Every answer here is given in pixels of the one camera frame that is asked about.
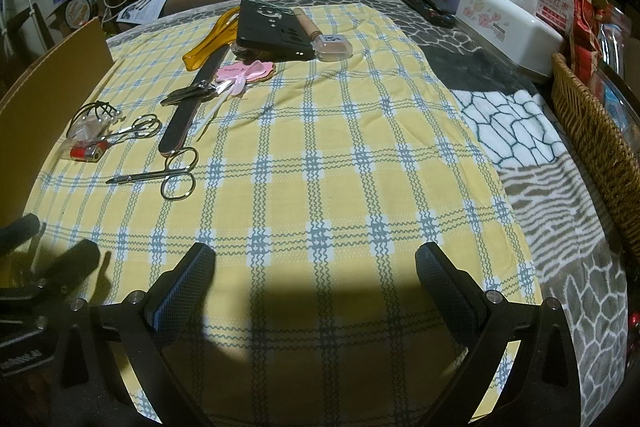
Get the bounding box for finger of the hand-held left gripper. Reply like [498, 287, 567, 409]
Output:
[0, 213, 41, 254]
[0, 239, 101, 304]

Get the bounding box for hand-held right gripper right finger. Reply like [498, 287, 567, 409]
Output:
[415, 242, 587, 427]

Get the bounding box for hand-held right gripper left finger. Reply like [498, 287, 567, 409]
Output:
[52, 242, 217, 427]

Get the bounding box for clear zip bag with wire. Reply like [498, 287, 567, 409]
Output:
[66, 103, 123, 140]

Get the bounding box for brown cardboard box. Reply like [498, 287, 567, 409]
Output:
[0, 18, 115, 219]

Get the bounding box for black nail file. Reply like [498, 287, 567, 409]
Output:
[159, 44, 230, 158]

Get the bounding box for black phone case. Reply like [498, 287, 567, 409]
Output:
[232, 0, 316, 59]

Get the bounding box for red lighter in clear bag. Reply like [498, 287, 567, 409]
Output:
[59, 139, 108, 165]

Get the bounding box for silver cuticle scissors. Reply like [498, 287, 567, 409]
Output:
[106, 147, 200, 202]

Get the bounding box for small silver scissors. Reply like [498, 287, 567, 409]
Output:
[97, 114, 162, 142]

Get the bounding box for yellow checked tablecloth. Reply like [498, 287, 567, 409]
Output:
[25, 0, 551, 427]

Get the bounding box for wicker basket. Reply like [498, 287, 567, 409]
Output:
[550, 52, 640, 258]

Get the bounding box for round orange tin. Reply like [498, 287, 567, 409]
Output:
[65, 0, 98, 28]

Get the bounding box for pink bow cake topper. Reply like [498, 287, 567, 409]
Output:
[195, 59, 277, 142]

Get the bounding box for printed paper sheet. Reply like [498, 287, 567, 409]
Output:
[116, 0, 176, 24]

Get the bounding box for white tissue box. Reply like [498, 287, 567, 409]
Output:
[455, 0, 566, 82]

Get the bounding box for black remote control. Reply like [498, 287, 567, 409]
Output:
[400, 0, 457, 28]

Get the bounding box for wooden stick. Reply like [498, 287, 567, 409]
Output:
[292, 7, 321, 42]

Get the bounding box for red gift bag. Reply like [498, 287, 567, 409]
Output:
[567, 0, 626, 72]

